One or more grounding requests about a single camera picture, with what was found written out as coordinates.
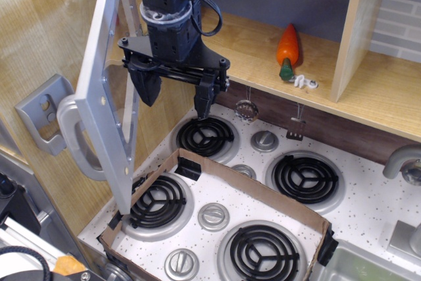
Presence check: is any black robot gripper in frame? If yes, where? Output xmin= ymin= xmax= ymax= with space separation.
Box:
xmin=118 ymin=0 xmax=230 ymax=120

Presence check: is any silver toy microwave door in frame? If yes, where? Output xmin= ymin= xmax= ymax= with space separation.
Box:
xmin=57 ymin=0 xmax=142 ymax=215

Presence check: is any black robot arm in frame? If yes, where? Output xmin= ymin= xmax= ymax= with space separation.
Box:
xmin=118 ymin=0 xmax=230 ymax=120

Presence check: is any back left stove burner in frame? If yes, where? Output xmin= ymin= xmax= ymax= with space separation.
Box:
xmin=170 ymin=116 xmax=240 ymax=165

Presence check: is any stove burner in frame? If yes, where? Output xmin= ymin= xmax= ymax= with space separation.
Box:
xmin=264 ymin=151 xmax=346 ymax=215
xmin=170 ymin=116 xmax=240 ymax=165
xmin=216 ymin=220 xmax=307 ymax=280
xmin=122 ymin=173 xmax=195 ymax=242

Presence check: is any brown cardboard barrier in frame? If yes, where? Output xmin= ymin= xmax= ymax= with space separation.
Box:
xmin=99 ymin=149 xmax=338 ymax=280

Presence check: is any hanging silver toy strainer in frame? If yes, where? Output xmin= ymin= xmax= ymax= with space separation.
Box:
xmin=234 ymin=86 xmax=259 ymax=124

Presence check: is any wooden shelf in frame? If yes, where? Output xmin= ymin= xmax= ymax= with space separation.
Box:
xmin=203 ymin=14 xmax=420 ymax=141

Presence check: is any back silver stove knob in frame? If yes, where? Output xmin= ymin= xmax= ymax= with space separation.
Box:
xmin=251 ymin=130 xmax=279 ymax=153

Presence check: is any silver stove knob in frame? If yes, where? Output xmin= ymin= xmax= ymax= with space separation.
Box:
xmin=251 ymin=130 xmax=279 ymax=153
xmin=231 ymin=164 xmax=257 ymax=180
xmin=197 ymin=203 xmax=230 ymax=232
xmin=164 ymin=248 xmax=200 ymax=281

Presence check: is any middle silver stove knob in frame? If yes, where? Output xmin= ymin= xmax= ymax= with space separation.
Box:
xmin=231 ymin=164 xmax=257 ymax=180

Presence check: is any orange toy carrot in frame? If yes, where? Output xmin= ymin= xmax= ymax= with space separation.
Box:
xmin=276 ymin=24 xmax=299 ymax=82

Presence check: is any white door latch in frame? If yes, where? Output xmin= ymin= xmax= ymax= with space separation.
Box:
xmin=292 ymin=75 xmax=318 ymax=89

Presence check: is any hanging silver toy spatula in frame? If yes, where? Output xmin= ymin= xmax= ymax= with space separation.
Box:
xmin=286 ymin=103 xmax=306 ymax=141

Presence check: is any front left stove burner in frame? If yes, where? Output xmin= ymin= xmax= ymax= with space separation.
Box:
xmin=122 ymin=173 xmax=195 ymax=242

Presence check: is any centre silver stove knob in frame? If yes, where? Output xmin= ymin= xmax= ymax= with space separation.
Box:
xmin=197 ymin=203 xmax=230 ymax=232

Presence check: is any back right stove burner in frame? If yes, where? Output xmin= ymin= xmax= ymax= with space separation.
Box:
xmin=264 ymin=151 xmax=346 ymax=215

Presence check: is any front silver stove knob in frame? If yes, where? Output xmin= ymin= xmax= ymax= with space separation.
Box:
xmin=164 ymin=248 xmax=200 ymax=281

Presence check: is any front right stove burner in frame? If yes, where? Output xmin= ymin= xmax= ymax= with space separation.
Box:
xmin=216 ymin=220 xmax=307 ymax=280

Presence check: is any silver oven knob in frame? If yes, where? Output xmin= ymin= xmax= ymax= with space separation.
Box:
xmin=105 ymin=262 xmax=133 ymax=281

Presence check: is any grey toy faucet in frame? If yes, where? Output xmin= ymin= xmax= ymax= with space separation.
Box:
xmin=383 ymin=145 xmax=420 ymax=186

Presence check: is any silver toy sink basin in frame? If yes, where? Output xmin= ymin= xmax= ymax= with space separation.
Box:
xmin=309 ymin=240 xmax=420 ymax=281

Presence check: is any grey wall phone holder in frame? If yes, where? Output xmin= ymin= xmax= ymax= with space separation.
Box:
xmin=14 ymin=74 xmax=74 ymax=156

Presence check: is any black braided cable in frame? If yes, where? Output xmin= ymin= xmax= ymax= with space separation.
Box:
xmin=0 ymin=245 xmax=52 ymax=281

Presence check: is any grey faucet handle base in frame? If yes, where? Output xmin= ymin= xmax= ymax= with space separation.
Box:
xmin=387 ymin=220 xmax=420 ymax=260

